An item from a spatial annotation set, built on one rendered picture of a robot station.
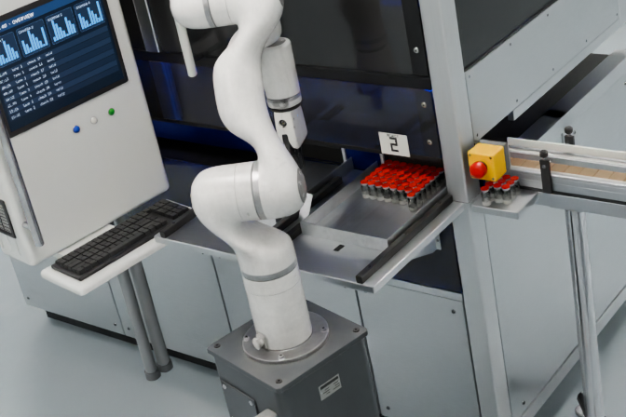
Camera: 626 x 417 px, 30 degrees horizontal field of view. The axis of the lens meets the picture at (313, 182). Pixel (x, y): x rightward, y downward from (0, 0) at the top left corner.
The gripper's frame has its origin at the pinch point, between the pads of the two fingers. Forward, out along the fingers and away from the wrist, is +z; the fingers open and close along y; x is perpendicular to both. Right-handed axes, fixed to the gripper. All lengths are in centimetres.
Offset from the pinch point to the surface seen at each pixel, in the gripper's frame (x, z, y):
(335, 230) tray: -10.8, 12.7, -13.3
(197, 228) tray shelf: 29.1, 16.0, -3.5
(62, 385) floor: 118, 104, 46
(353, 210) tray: -11.6, 15.5, 1.5
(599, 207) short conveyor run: -72, 17, 1
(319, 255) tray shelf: -7.7, 16.0, -19.4
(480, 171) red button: -45.6, 3.7, -3.8
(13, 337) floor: 152, 104, 76
